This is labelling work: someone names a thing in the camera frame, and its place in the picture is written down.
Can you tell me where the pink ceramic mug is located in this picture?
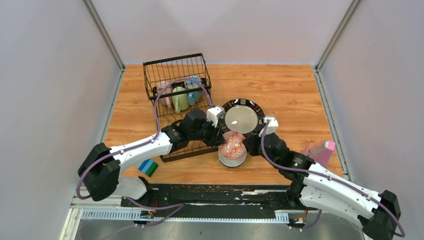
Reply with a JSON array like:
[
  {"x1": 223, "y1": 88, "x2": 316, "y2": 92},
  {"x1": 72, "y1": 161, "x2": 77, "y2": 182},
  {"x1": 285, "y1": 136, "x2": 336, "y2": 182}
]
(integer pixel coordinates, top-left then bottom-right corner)
[{"x1": 156, "y1": 80, "x2": 173, "y2": 108}]

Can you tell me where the black rimmed white plate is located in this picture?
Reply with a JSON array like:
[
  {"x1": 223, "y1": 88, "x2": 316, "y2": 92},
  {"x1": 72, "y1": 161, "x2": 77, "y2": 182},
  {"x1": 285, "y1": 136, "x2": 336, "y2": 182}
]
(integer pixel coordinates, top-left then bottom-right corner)
[{"x1": 219, "y1": 98, "x2": 265, "y2": 139}]

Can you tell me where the blue green striped sponge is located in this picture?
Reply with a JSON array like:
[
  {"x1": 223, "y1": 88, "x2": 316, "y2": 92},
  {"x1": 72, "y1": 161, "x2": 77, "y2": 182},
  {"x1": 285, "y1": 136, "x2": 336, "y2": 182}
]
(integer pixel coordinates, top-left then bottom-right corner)
[{"x1": 137, "y1": 159, "x2": 159, "y2": 177}]

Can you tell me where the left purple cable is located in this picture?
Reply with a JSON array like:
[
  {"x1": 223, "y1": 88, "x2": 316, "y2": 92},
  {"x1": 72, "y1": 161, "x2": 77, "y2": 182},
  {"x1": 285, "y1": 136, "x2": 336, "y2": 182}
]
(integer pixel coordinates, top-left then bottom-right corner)
[{"x1": 75, "y1": 77, "x2": 215, "y2": 229}]

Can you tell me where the purple cable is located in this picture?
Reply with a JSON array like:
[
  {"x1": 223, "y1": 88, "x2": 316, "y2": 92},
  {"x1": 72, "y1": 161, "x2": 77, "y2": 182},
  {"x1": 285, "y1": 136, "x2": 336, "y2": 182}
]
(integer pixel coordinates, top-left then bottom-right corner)
[
  {"x1": 260, "y1": 120, "x2": 406, "y2": 238},
  {"x1": 75, "y1": 77, "x2": 215, "y2": 229}
]

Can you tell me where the red patterned white bowl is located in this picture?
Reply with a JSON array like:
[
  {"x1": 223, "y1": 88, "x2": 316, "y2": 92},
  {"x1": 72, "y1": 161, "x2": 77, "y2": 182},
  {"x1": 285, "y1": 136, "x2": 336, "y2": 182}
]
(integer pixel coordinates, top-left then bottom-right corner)
[{"x1": 218, "y1": 131, "x2": 247, "y2": 160}]

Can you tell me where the pink box with mirror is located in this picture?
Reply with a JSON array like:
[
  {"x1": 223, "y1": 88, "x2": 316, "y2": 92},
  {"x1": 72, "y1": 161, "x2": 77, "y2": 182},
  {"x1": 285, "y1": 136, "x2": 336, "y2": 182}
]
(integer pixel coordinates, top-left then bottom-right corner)
[{"x1": 301, "y1": 140, "x2": 336, "y2": 168}]

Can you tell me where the blue butterfly mug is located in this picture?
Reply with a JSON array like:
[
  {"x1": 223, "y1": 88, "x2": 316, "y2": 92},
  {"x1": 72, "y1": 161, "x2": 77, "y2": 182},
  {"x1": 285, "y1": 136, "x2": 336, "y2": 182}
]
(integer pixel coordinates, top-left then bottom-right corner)
[{"x1": 184, "y1": 75, "x2": 204, "y2": 106}]

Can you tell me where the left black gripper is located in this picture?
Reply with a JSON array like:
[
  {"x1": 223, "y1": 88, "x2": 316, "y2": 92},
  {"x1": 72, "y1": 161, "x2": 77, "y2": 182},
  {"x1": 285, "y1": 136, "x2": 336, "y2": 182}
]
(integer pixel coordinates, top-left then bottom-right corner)
[{"x1": 188, "y1": 117, "x2": 227, "y2": 148}]

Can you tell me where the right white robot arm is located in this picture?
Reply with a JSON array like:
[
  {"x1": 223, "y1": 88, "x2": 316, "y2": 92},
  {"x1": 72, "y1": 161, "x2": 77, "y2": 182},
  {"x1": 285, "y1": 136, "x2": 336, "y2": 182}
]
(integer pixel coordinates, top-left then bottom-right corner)
[{"x1": 243, "y1": 133, "x2": 406, "y2": 240}]

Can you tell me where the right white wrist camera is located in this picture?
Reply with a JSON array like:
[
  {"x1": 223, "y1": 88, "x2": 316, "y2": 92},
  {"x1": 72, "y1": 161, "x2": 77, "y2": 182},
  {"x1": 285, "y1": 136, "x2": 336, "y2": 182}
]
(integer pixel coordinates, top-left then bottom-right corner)
[{"x1": 258, "y1": 115, "x2": 279, "y2": 137}]

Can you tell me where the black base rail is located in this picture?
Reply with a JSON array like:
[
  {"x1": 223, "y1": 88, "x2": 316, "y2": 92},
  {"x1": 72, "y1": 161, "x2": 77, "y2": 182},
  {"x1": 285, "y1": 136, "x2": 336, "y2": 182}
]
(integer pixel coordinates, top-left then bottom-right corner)
[{"x1": 71, "y1": 182, "x2": 372, "y2": 229}]

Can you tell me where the light green mug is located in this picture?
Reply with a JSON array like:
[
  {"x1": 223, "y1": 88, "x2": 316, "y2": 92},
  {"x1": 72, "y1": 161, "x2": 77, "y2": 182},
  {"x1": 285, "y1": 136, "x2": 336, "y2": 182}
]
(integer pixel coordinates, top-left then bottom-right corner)
[{"x1": 172, "y1": 93, "x2": 189, "y2": 113}]

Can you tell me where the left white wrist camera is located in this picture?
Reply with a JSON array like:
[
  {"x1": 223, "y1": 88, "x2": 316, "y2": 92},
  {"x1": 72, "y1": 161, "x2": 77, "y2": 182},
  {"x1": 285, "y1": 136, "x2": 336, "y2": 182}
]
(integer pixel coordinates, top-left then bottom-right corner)
[{"x1": 206, "y1": 105, "x2": 225, "y2": 128}]

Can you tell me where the white black bowl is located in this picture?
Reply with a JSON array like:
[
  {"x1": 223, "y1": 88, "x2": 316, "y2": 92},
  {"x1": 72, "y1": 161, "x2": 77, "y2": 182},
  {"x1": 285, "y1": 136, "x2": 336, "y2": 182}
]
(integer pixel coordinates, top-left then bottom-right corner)
[{"x1": 218, "y1": 152, "x2": 247, "y2": 168}]

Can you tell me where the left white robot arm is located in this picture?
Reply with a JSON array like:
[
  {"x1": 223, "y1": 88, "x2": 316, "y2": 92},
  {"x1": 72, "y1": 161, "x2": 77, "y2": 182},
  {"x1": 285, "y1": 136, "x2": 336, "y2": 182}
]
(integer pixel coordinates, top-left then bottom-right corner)
[{"x1": 77, "y1": 106, "x2": 225, "y2": 207}]

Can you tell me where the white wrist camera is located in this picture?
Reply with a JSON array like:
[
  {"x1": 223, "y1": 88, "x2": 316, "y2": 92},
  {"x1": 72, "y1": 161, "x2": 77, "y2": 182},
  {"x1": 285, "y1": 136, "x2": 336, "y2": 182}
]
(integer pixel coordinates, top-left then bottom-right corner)
[
  {"x1": 258, "y1": 115, "x2": 279, "y2": 137},
  {"x1": 206, "y1": 105, "x2": 225, "y2": 128}
]

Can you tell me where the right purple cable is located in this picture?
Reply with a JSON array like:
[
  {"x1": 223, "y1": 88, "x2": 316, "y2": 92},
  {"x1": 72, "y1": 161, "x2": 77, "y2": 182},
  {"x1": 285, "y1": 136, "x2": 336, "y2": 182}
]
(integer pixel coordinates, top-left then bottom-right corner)
[{"x1": 260, "y1": 120, "x2": 406, "y2": 238}]

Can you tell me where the black wire dish rack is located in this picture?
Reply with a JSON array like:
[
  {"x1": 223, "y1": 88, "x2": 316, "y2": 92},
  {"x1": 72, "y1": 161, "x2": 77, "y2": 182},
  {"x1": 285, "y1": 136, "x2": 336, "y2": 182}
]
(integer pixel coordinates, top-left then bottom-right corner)
[{"x1": 142, "y1": 52, "x2": 220, "y2": 164}]

